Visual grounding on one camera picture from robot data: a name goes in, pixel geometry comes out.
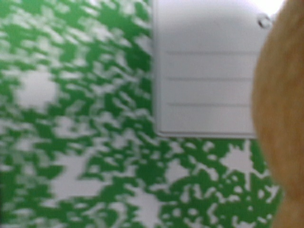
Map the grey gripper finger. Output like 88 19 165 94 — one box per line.
152 0 276 138

